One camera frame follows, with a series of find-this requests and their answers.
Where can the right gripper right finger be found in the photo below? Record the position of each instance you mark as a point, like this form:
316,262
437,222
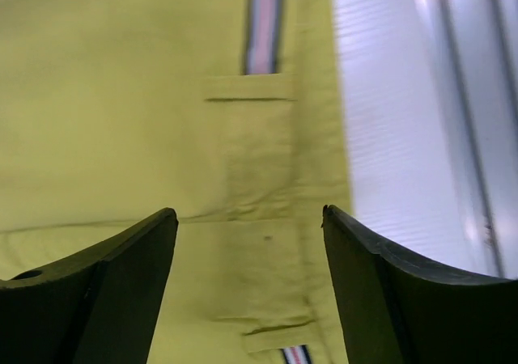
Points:
397,306

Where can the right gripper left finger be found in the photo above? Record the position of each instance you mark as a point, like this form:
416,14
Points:
97,306

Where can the yellow trousers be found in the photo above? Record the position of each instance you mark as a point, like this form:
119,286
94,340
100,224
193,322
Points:
227,111

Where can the aluminium rail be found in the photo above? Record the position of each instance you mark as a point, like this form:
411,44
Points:
480,54

